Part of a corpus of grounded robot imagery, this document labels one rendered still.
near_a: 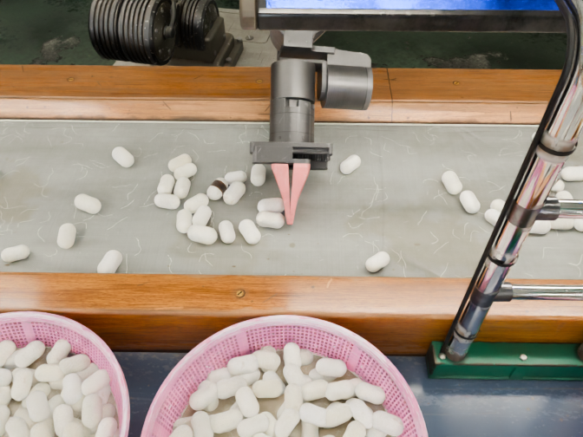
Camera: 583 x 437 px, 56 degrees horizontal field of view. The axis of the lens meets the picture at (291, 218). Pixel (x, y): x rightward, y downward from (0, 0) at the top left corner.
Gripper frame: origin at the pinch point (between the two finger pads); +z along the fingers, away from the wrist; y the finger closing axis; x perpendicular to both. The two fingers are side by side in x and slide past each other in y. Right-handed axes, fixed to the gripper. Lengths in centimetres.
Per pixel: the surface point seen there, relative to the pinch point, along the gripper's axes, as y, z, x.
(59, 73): -38.1, -23.5, 18.3
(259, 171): -4.3, -6.5, 5.1
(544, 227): 31.9, 0.6, -0.6
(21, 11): -127, -99, 177
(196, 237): -11.5, 2.7, -1.7
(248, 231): -5.1, 1.8, -1.5
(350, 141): 8.6, -12.0, 11.9
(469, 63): 71, -71, 153
